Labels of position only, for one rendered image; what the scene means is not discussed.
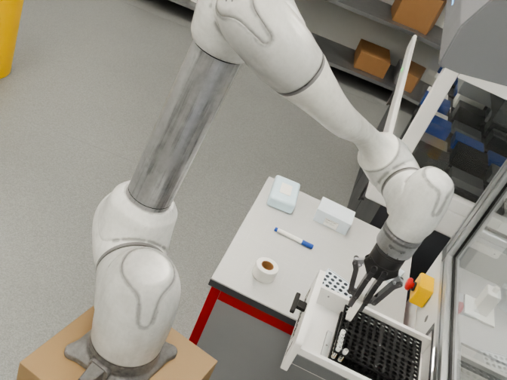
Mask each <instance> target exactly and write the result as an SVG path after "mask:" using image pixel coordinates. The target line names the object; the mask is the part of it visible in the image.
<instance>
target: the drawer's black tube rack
mask: <svg viewBox="0 0 507 380"><path fill-rule="evenodd" d="M360 314H361V315H360ZM342 315H343V312H342V311H341V312H340V315H339V319H338V321H337V325H336V330H335V333H334V336H333V341H332V344H331V347H330V353H329V355H328V358H329V359H331V360H333V361H335V362H337V363H339V364H341V365H343V366H345V367H347V368H349V369H351V370H353V371H355V372H357V373H359V374H361V375H363V376H365V377H367V378H369V379H372V380H413V379H416V380H419V364H420V355H421V347H422V341H420V340H419V339H416V338H414V337H413V336H410V335H408V334H406V333H405V332H402V331H400V330H399V329H396V328H394V327H392V326H390V325H388V324H386V323H383V322H382V321H380V320H377V319H376V318H374V317H371V316H369V315H367V314H365V313H363V312H360V311H357V313H356V314H355V316H354V317H353V318H352V320H351V321H349V322H348V326H347V329H346V334H345V338H344V341H343V346H342V349H341V354H340V355H337V356H336V357H335V359H332V358H331V355H332V351H333V347H334V343H335V341H336V336H337V333H338V329H339V327H340V321H341V318H342ZM365 316H366V317H367V318H366V317H365ZM358 317H360V318H361V319H359V318H358ZM371 319H372V320H374V321H372V320H371ZM364 320H366V321H367V322H366V321H364ZM377 322H378V323H380V324H378V323H377ZM371 323H372V324H373V325H372V324H371ZM377 326H378V327H379V328H378V327H377ZM385 326H387V327H388V328H386V327H385ZM392 329H393V330H394V331H392ZM385 330H387V331H388V332H386V331H385ZM391 333H393V334H394V335H392V334H391ZM399 333H400V334H399ZM397 336H399V337H400V338H398V337H397ZM405 336H406V337H405ZM410 338H412V340H411V339H410ZM404 339H406V341H405V340H404ZM416 341H418V342H419V343H417V342H416ZM410 342H412V344H411V343H410ZM416 345H418V346H419V347H417V346H416ZM344 348H347V349H348V350H349V352H348V354H347V355H343V353H342V352H343V350H344ZM417 349H418V351H417ZM416 353H418V355H417V354H416ZM339 356H342V357H344V358H343V360H342V362H339V361H338V358H339ZM416 357H417V358H418V359H416ZM416 361H417V363H416ZM415 366H416V368H415ZM414 370H416V372H414ZM414 374H415V375H416V376H414Z"/></svg>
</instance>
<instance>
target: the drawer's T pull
mask: <svg viewBox="0 0 507 380"><path fill-rule="evenodd" d="M300 295H301V294H300V293H296V295H295V297H294V300H293V303H292V305H291V307H290V313H292V314H293V313H294V312H295V310H296V309H298V310H300V311H302V312H304V311H305V309H306V306H307V303H306V302H304V301H302V300H300Z"/></svg>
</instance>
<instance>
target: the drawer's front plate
mask: <svg viewBox="0 0 507 380"><path fill-rule="evenodd" d="M325 274H326V272H325V271H322V270H319V272H318V274H317V275H316V277H315V279H314V281H313V282H312V285H311V286H310V288H311V289H310V288H309V290H310V291H309V290H308V292H309V293H308V292H307V293H308V294H306V296H305V298H306V297H307V298H306V303H307V306H306V309H305V311H304V312H300V313H302V314H301V316H300V314H299V316H298V318H299V317H300V320H298V318H297V320H298V321H299V322H298V323H297V321H296V324H298V325H297V327H296V324H295V327H294V329H293V333H292V335H291V337H290V341H289V344H288V346H287V349H288V348H289V347H290V348H289V349H288V351H286V352H287V353H286V352H285V354H286V356H285V355H284V359H283V361H282V364H281V369H283V370H285V371H287V370H288V368H289V367H290V365H291V364H292V362H293V360H294V358H295V356H296V355H297V353H298V352H299V350H300V348H301V347H302V345H303V342H304V339H305V337H306V333H307V329H308V327H309V323H310V320H311V318H312V314H313V311H314V308H315V304H316V302H317V299H318V295H319V293H320V289H321V285H322V283H323V280H324V276H325ZM295 328H296V330H295ZM294 330H295V332H294ZM293 334H294V336H293ZM292 336H293V337H292ZM291 342H292V344H291Z"/></svg>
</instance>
